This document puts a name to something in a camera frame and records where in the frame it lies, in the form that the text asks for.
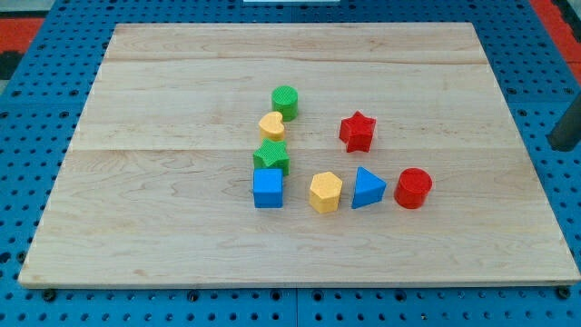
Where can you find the yellow hexagon block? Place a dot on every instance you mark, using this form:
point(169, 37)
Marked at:
point(325, 191)

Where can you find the green cylinder block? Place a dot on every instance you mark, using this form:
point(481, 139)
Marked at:
point(284, 99)

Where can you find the blue triangle block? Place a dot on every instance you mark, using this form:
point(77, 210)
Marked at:
point(368, 189)

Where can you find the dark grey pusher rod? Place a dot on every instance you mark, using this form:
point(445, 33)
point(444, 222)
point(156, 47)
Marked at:
point(565, 136)

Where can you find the red star block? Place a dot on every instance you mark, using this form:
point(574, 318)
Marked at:
point(357, 132)

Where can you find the green star block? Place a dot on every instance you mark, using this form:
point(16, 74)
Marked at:
point(272, 154)

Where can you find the blue cube block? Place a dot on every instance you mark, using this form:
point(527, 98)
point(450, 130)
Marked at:
point(267, 188)

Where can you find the wooden board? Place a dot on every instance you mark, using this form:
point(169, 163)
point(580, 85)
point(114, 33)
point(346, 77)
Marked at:
point(155, 191)

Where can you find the red cylinder block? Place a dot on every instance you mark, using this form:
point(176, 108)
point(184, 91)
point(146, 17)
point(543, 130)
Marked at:
point(413, 187)

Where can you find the yellow heart block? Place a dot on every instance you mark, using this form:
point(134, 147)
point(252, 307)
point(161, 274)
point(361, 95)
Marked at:
point(271, 126)

